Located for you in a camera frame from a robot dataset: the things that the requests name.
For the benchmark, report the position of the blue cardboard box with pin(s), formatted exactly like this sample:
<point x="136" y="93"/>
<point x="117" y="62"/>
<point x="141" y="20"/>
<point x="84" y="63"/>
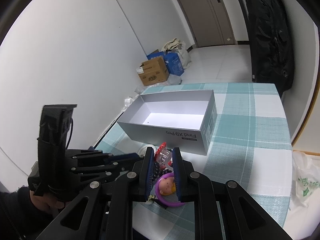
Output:
<point x="172" y="62"/>

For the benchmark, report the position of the grey plastic parcel bag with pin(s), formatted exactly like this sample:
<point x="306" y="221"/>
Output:
<point x="172" y="80"/>

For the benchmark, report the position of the brown cardboard box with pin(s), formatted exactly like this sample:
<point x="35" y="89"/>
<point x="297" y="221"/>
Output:
<point x="153" y="71"/>

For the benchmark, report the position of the silver phone box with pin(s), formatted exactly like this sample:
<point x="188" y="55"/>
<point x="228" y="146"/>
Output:
<point x="183" y="119"/>

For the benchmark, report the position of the cream tote bag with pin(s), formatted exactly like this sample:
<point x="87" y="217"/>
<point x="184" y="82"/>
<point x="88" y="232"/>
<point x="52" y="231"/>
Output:
<point x="177" y="46"/>

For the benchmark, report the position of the black coat rack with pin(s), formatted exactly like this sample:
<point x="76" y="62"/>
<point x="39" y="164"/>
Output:
<point x="244" y="10"/>

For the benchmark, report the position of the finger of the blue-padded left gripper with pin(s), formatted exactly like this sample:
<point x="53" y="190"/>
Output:
<point x="123" y="160"/>
<point x="92" y="150"/>

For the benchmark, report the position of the white green plastic bag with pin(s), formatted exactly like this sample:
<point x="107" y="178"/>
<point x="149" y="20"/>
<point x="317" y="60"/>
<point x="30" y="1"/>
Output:
<point x="305" y="191"/>

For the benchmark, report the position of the clear red toy charm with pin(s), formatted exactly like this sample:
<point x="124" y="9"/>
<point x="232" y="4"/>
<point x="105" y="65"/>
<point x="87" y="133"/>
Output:
<point x="163" y="157"/>

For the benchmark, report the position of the grey door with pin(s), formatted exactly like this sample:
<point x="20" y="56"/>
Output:
<point x="209" y="22"/>

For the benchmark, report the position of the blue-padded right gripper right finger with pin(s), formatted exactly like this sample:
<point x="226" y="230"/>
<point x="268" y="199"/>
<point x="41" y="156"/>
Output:
<point x="192" y="186"/>

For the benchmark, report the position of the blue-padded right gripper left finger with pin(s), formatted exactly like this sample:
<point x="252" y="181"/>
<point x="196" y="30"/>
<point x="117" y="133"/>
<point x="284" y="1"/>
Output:
<point x="134" y="186"/>

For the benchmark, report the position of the black backpack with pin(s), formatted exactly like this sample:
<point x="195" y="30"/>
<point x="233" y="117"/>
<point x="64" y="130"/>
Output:
<point x="272" y="43"/>

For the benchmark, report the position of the teal checkered tablecloth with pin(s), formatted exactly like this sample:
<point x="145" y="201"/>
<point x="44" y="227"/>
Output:
<point x="251" y="145"/>

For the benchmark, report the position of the pink pig figurine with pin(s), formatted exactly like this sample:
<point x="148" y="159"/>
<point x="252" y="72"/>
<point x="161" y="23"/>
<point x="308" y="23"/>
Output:
<point x="167" y="186"/>

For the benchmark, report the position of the person's left hand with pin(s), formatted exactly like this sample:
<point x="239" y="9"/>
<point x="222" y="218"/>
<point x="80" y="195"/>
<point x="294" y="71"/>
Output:
<point x="46" y="203"/>

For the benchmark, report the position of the white plastic parcel bag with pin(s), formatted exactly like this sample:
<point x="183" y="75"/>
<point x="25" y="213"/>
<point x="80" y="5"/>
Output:
<point x="128" y="102"/>

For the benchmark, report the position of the white pin badge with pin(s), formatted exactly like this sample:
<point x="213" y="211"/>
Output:
<point x="142" y="151"/>

